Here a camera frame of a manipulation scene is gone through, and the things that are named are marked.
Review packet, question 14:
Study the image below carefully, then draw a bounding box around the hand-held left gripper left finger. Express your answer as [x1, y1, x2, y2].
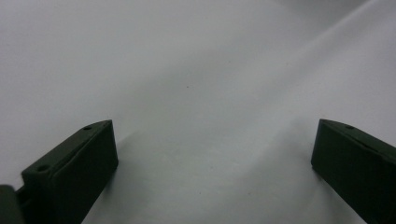
[21, 119, 120, 224]

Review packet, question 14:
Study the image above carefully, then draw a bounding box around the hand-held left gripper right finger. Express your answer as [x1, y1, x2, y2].
[310, 118, 396, 224]

